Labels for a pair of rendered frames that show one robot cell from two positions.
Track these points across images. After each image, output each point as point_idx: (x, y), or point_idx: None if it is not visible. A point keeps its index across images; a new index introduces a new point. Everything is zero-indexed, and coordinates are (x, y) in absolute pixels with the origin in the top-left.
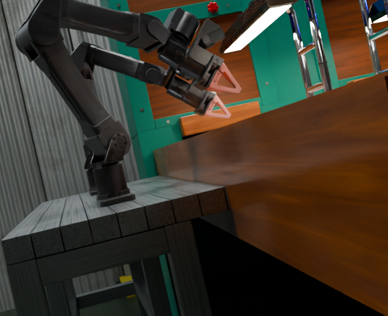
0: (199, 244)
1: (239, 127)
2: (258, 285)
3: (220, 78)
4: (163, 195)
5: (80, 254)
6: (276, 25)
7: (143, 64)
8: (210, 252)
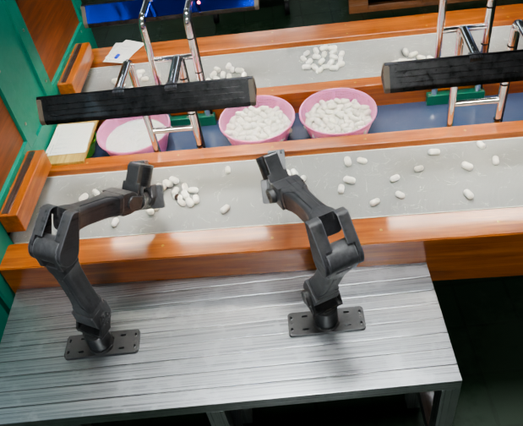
0: None
1: (497, 237)
2: None
3: None
4: (390, 292)
5: None
6: (2, 51)
7: (123, 199)
8: None
